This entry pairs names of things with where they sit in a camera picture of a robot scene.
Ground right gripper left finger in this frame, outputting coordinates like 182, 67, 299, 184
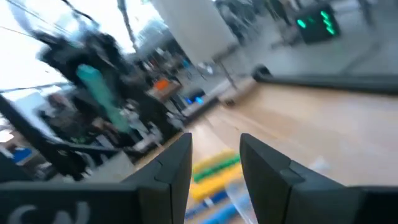
0, 133, 193, 224

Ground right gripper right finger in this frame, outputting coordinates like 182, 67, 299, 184
239, 133, 398, 224

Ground blue and white pen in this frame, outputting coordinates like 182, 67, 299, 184
185, 190, 230, 220

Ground teal marker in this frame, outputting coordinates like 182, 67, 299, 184
76, 63, 133, 134

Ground green marker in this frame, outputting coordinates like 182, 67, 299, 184
192, 154, 242, 184

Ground black computer green lights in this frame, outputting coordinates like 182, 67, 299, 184
295, 3, 341, 44

